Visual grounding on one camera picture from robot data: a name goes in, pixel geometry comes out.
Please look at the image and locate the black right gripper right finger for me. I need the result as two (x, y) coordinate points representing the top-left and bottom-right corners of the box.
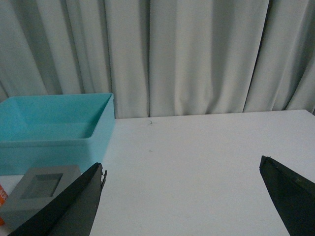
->
(259, 156), (315, 236)

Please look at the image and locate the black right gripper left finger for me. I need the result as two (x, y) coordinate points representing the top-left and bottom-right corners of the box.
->
(10, 163), (107, 236)

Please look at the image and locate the gray block square hole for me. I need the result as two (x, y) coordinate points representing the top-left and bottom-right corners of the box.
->
(0, 165), (81, 230)

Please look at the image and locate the orange cylinder part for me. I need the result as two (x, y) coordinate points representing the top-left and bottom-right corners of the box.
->
(0, 185), (8, 226)

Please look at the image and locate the blue plastic box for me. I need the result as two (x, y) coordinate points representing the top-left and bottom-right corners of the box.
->
(0, 93), (115, 175)

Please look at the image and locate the white-gray curtain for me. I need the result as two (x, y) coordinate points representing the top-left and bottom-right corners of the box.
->
(0, 0), (315, 118)

